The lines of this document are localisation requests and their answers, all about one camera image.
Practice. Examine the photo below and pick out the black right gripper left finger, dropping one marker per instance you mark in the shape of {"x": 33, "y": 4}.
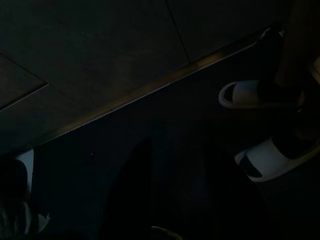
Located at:
{"x": 135, "y": 205}

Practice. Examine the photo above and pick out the light grey left wrist camera mount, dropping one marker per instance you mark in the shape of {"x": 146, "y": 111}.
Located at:
{"x": 26, "y": 162}

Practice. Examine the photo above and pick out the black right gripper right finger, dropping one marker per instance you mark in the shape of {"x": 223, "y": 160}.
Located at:
{"x": 225, "y": 215}

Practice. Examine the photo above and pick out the white slipper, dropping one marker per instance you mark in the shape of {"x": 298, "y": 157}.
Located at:
{"x": 240, "y": 93}
{"x": 265, "y": 160}

